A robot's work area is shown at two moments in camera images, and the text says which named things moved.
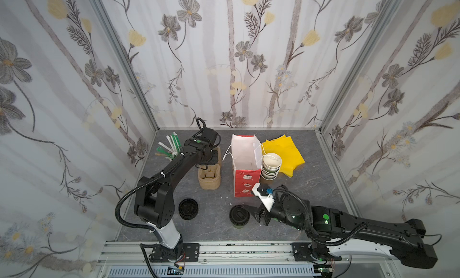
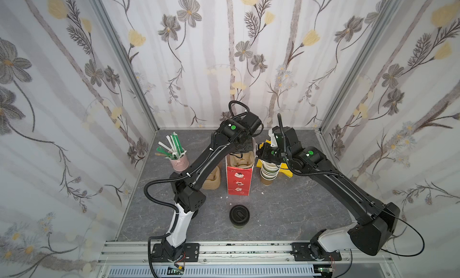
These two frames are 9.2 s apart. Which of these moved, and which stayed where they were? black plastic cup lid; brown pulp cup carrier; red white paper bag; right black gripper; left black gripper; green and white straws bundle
Moved: right black gripper; red white paper bag; left black gripper
Stayed: black plastic cup lid; green and white straws bundle; brown pulp cup carrier
